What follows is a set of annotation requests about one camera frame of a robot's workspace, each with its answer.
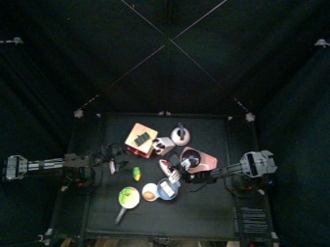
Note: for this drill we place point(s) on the white red toy iron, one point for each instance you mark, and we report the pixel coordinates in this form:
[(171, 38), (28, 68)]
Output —
[(164, 166)]

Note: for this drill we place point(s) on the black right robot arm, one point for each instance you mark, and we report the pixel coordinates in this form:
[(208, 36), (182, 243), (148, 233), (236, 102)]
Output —
[(252, 164)]

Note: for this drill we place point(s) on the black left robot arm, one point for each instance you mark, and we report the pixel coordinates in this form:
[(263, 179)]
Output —
[(47, 164)]

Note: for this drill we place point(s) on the pink white toy utensil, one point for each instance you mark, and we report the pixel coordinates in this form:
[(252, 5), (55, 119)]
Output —
[(112, 167)]

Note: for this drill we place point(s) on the yellow green toy corn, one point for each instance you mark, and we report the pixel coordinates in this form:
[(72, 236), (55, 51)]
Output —
[(136, 174)]

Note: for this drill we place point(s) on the blue plate with white food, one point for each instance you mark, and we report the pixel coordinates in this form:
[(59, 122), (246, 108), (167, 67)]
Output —
[(167, 190)]

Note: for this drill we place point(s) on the wooden toy stove box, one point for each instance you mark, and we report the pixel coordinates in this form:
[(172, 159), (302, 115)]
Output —
[(140, 139)]

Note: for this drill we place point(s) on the white plate with egg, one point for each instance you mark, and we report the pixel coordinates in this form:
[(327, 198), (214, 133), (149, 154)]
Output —
[(149, 192)]

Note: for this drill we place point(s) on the white toy toaster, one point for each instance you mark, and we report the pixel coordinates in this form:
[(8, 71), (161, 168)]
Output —
[(163, 145)]

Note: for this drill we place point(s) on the white toy kettle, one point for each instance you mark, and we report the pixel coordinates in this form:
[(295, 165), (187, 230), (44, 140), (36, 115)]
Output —
[(180, 135)]

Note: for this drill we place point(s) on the frying pan with green lettuce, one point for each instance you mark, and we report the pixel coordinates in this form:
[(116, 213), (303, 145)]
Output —
[(128, 197)]

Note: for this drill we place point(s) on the metal frame corner bracket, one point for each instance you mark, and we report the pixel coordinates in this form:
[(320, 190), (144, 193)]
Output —
[(250, 116), (77, 113), (320, 42), (15, 41)]

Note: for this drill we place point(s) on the metal frame middle bracket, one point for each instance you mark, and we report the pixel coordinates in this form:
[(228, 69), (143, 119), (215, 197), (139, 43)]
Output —
[(163, 113)]

